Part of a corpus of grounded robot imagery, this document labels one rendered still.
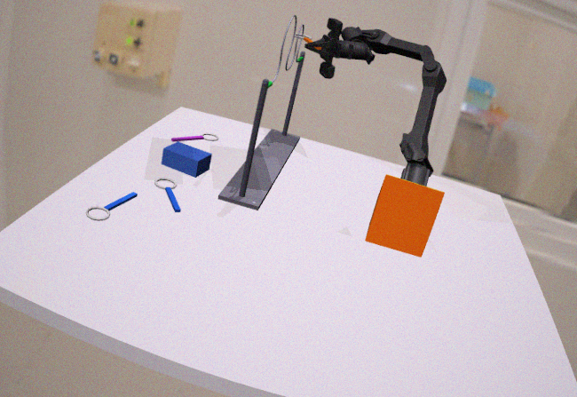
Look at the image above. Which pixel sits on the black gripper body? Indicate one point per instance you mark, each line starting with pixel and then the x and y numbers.
pixel 342 49

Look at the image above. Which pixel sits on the blue rectangular block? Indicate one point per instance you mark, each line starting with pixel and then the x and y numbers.
pixel 187 159

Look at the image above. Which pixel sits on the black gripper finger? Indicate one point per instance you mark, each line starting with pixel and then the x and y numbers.
pixel 325 41
pixel 324 54

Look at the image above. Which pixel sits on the blue bar with grey loop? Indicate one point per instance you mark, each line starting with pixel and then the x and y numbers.
pixel 172 197
pixel 112 205

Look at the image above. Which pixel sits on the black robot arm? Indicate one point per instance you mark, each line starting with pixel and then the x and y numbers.
pixel 414 146

